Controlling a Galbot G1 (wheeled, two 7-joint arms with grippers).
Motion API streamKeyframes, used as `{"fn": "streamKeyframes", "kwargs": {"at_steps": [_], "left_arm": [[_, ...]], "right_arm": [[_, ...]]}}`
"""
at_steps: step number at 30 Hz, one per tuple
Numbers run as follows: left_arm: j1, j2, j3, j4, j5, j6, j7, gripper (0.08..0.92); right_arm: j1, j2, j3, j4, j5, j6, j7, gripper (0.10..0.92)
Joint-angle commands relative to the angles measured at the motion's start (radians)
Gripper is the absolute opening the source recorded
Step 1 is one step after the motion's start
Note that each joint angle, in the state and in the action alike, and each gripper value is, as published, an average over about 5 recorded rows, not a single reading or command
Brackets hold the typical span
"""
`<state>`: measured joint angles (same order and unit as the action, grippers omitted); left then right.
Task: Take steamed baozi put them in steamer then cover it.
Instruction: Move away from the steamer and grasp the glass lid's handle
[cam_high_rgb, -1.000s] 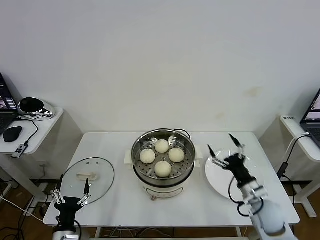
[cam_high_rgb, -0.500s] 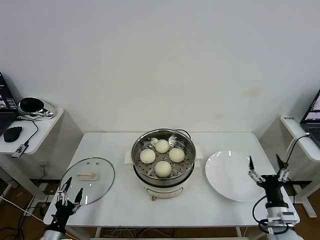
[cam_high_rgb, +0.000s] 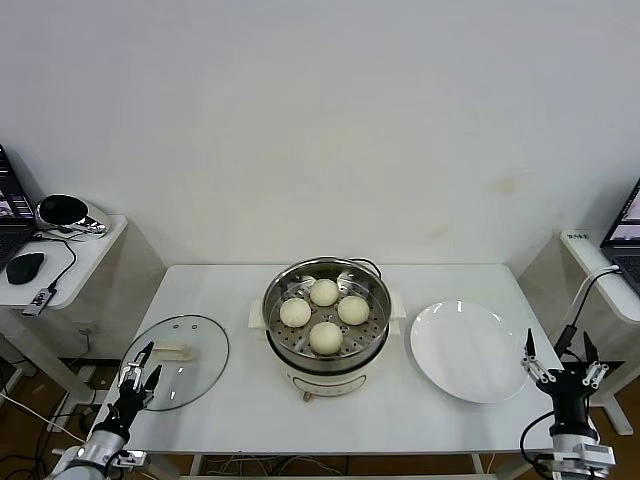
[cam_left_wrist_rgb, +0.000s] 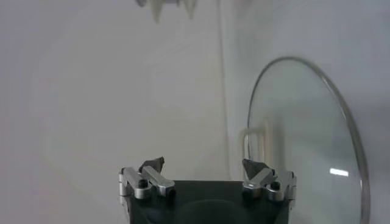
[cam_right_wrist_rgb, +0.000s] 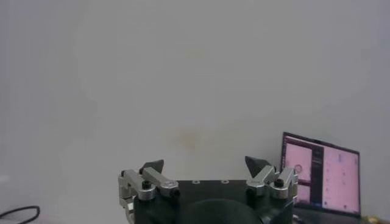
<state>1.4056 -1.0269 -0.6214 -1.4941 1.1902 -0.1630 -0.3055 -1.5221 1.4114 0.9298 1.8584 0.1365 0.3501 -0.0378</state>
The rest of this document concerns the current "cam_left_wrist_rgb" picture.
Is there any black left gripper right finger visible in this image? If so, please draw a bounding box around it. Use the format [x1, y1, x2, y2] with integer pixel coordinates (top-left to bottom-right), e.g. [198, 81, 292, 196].
[241, 158, 297, 202]

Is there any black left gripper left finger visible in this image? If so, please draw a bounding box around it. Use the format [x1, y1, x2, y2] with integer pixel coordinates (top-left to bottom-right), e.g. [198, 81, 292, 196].
[118, 156, 177, 200]

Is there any round glass pot lid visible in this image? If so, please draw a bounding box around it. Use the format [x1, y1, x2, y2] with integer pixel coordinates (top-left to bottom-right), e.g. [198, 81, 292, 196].
[239, 56, 371, 224]

